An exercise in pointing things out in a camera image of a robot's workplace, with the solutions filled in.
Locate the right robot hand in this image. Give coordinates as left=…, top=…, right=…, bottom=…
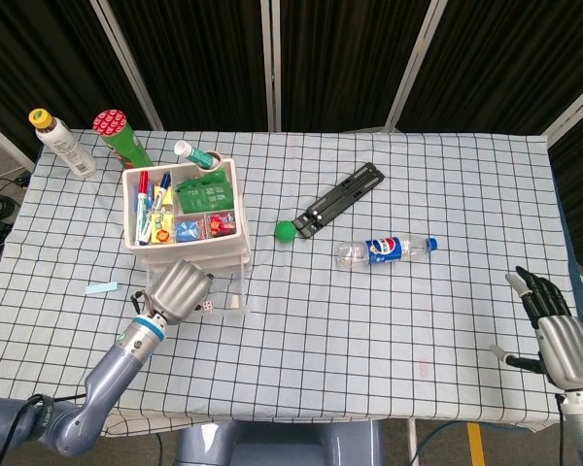
left=489, top=265, right=583, bottom=390

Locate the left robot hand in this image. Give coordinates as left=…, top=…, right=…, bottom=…
left=145, top=258, right=216, bottom=325

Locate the clear plastic container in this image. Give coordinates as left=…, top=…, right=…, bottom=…
left=143, top=261, right=250, bottom=317

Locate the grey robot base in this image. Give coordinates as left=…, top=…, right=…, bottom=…
left=174, top=419, right=385, bottom=466

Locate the white plastic drawer organizer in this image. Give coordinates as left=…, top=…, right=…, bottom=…
left=121, top=157, right=253, bottom=272

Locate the blue snack packet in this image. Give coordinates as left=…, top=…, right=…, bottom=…
left=174, top=218, right=208, bottom=243

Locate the yellow lion snack packet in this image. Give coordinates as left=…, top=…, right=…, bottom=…
left=148, top=211, right=175, bottom=245

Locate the red snack packet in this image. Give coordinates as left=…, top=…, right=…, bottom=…
left=207, top=213, right=237, bottom=238

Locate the red cap marker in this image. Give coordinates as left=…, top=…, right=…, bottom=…
left=133, top=170, right=151, bottom=247

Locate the blue cap marker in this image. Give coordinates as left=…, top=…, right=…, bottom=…
left=143, top=183, right=160, bottom=229
left=154, top=172, right=173, bottom=208

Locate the green tea packet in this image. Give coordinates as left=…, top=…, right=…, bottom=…
left=174, top=174, right=237, bottom=214

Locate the green foam ball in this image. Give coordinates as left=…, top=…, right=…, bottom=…
left=274, top=219, right=298, bottom=243

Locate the green white tube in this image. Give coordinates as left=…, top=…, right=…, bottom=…
left=173, top=140, right=215, bottom=169

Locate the checked blue tablecloth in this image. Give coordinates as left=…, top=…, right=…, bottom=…
left=0, top=128, right=583, bottom=438

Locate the green can red lid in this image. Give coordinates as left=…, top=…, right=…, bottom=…
left=92, top=109, right=154, bottom=169

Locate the white bottle yellow cap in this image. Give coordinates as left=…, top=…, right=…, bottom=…
left=27, top=108, right=98, bottom=179

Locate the black folding stand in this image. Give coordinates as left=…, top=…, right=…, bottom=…
left=291, top=162, right=387, bottom=239

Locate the clear Pepsi bottle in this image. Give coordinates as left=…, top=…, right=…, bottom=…
left=333, top=234, right=440, bottom=271

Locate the blue floor cable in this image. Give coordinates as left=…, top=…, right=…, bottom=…
left=416, top=419, right=470, bottom=466

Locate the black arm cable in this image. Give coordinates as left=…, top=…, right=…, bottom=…
left=0, top=392, right=87, bottom=466

